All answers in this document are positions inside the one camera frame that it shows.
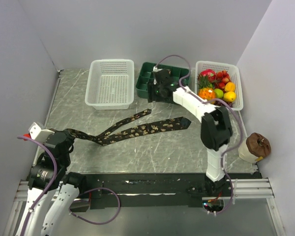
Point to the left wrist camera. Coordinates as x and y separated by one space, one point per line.
38 132

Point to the orange pineapple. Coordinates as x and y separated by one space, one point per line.
205 88

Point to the green divided organizer tray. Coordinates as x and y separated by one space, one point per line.
146 76

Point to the pink dragon fruit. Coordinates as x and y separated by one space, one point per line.
209 74

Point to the green apple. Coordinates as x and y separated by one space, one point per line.
219 93

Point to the red strawberries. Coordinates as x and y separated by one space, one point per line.
221 79

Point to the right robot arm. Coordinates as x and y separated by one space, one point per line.
216 128

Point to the white empty plastic basket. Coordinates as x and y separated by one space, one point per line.
110 84

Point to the orange fruit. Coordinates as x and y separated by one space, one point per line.
230 86

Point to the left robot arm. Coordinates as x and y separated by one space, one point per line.
51 188

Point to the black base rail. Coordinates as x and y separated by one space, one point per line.
158 189

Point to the white fruit basket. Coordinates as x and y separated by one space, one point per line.
232 70

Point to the black gold floral tie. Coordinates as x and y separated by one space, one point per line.
109 136

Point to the brown paper bag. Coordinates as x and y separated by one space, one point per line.
254 148

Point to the dark grapes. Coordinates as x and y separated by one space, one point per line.
218 103

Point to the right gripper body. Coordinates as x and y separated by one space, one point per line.
156 94

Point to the yellow lemon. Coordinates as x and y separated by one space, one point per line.
229 96

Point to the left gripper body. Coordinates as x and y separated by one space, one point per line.
67 160

